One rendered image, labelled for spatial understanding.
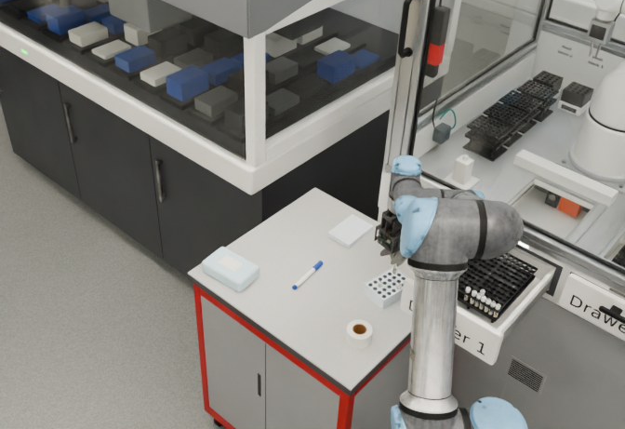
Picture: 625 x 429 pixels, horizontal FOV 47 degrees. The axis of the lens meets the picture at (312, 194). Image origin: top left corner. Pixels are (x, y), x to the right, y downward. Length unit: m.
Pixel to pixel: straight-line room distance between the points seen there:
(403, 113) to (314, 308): 0.62
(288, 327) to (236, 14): 0.88
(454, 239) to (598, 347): 0.91
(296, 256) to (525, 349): 0.75
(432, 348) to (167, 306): 1.87
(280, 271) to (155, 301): 1.10
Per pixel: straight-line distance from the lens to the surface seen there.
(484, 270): 2.05
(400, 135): 2.17
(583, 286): 2.07
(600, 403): 2.34
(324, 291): 2.11
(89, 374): 2.97
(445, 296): 1.42
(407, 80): 2.08
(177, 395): 2.85
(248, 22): 2.06
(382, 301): 2.06
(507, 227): 1.41
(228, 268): 2.12
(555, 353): 2.29
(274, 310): 2.06
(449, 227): 1.37
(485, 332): 1.87
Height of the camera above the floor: 2.26
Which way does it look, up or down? 38 degrees down
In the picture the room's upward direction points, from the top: 3 degrees clockwise
